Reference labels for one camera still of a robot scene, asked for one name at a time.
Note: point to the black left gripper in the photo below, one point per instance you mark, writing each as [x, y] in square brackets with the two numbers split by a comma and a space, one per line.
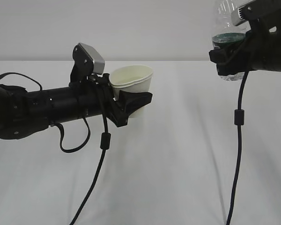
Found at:
[94, 96]

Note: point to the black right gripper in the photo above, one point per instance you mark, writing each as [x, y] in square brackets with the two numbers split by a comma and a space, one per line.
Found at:
[261, 49]

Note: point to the clear water bottle green label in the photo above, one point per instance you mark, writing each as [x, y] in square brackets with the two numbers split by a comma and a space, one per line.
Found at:
[224, 34]

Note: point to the white paper cup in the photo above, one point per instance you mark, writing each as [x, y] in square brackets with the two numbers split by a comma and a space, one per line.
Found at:
[132, 78]

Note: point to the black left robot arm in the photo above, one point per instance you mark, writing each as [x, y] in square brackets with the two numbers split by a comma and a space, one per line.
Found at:
[24, 113]

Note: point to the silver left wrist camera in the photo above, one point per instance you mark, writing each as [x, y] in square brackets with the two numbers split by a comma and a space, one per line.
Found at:
[87, 60]

